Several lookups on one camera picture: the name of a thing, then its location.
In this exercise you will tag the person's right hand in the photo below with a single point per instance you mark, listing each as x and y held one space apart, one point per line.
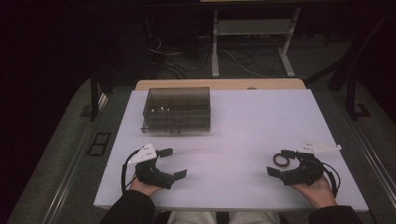
320 193

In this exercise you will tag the person's left hand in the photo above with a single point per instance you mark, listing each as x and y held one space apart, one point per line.
144 187

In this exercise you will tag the black metal stand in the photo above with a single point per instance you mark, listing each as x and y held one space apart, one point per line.
94 99
351 96

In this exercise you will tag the white metal table frame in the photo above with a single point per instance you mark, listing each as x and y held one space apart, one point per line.
214 46

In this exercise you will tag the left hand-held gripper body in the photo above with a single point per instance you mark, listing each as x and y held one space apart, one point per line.
146 153

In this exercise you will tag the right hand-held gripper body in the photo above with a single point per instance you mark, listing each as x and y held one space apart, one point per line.
311 171

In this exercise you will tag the smoky clear plastic compartment box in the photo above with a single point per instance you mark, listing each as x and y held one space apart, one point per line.
177 109

